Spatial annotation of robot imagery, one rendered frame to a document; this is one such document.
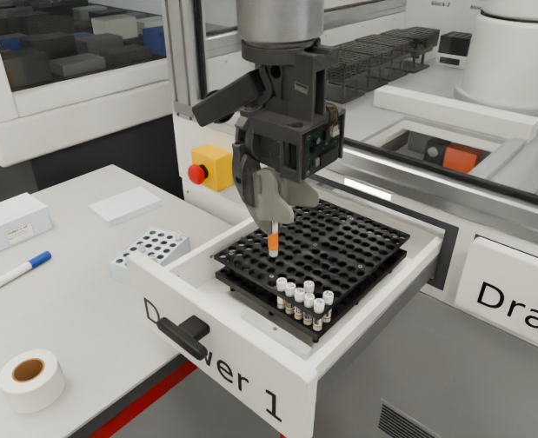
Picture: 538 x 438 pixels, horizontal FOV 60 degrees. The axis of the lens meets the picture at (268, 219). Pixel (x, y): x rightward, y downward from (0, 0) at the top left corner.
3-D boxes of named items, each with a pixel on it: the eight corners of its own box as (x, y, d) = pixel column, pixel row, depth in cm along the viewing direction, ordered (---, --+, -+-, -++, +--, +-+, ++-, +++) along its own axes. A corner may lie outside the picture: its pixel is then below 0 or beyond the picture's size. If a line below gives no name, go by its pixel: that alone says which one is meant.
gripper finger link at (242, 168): (243, 212, 48) (242, 131, 43) (233, 207, 49) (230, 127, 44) (274, 195, 51) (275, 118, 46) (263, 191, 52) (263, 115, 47)
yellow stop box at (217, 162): (215, 195, 90) (212, 160, 86) (190, 182, 94) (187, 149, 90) (234, 185, 93) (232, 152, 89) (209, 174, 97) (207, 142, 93)
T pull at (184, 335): (201, 364, 48) (200, 355, 47) (156, 328, 52) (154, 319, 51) (226, 344, 50) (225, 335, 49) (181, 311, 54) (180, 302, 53)
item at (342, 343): (301, 421, 50) (303, 382, 46) (153, 308, 64) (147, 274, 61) (455, 253, 75) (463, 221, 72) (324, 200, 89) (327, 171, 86)
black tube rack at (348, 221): (315, 355, 57) (319, 315, 53) (216, 291, 67) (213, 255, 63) (403, 269, 71) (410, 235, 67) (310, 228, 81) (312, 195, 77)
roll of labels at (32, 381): (53, 361, 66) (46, 341, 63) (73, 392, 61) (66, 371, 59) (0, 388, 62) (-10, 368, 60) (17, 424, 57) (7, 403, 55)
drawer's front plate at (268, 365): (302, 451, 48) (307, 380, 42) (136, 318, 65) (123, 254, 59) (313, 439, 49) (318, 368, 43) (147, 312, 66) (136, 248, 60)
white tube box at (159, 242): (151, 292, 78) (148, 275, 76) (110, 279, 81) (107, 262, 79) (190, 252, 87) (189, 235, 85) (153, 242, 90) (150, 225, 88)
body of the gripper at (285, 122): (296, 192, 43) (298, 57, 36) (231, 165, 48) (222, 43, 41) (343, 162, 48) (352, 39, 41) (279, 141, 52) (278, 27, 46)
